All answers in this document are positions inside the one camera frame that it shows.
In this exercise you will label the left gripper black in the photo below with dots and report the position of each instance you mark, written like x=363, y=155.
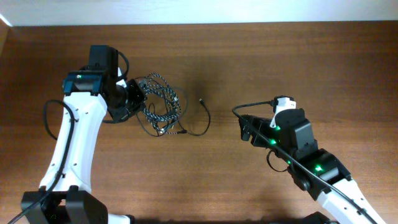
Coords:
x=135, y=94

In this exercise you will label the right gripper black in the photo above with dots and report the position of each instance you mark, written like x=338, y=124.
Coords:
x=263, y=124

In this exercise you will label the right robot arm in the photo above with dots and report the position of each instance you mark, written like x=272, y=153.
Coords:
x=313, y=169

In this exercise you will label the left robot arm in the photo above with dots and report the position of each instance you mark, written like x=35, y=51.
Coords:
x=64, y=193

